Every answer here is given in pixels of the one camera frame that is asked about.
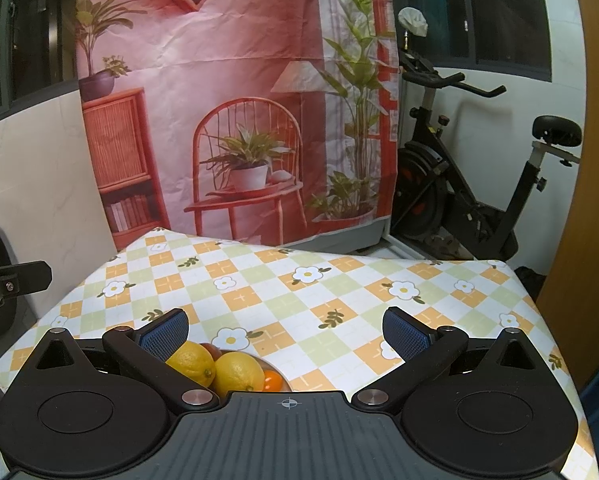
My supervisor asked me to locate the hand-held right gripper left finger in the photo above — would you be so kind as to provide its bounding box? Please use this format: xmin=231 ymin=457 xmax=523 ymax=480
xmin=32 ymin=308 xmax=220 ymax=416

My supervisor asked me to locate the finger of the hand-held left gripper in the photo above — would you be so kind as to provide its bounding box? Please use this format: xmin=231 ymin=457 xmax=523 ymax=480
xmin=0 ymin=260 xmax=53 ymax=328

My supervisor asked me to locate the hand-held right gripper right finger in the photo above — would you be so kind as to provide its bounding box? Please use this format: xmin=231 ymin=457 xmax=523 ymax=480
xmin=352 ymin=306 xmax=540 ymax=415

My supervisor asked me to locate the yellow lemon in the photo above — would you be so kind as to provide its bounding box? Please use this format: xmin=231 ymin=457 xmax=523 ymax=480
xmin=166 ymin=342 xmax=217 ymax=388
xmin=214 ymin=351 xmax=265 ymax=393

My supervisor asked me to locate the cream round plate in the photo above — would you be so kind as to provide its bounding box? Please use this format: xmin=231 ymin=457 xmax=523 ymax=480
xmin=164 ymin=342 xmax=293 ymax=393

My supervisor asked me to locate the white marbled board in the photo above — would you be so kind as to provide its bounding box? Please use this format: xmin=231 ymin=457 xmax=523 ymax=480
xmin=0 ymin=80 xmax=120 ymax=321

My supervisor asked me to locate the black exercise bike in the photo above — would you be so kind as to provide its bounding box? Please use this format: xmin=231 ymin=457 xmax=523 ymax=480
xmin=392 ymin=35 xmax=583 ymax=263

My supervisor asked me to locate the dark glass window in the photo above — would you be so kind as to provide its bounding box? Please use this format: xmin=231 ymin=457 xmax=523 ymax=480
xmin=0 ymin=0 xmax=78 ymax=121
xmin=419 ymin=0 xmax=553 ymax=81

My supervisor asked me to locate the brown wooden panel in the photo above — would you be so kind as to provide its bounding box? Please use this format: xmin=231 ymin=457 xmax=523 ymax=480
xmin=534 ymin=0 xmax=599 ymax=391

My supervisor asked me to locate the pink printed backdrop cloth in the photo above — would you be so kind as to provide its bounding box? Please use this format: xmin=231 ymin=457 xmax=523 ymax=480
xmin=74 ymin=0 xmax=400 ymax=248

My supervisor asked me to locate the white crumpled cloth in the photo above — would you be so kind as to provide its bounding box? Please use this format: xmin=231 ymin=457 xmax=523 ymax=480
xmin=398 ymin=7 xmax=429 ymax=37

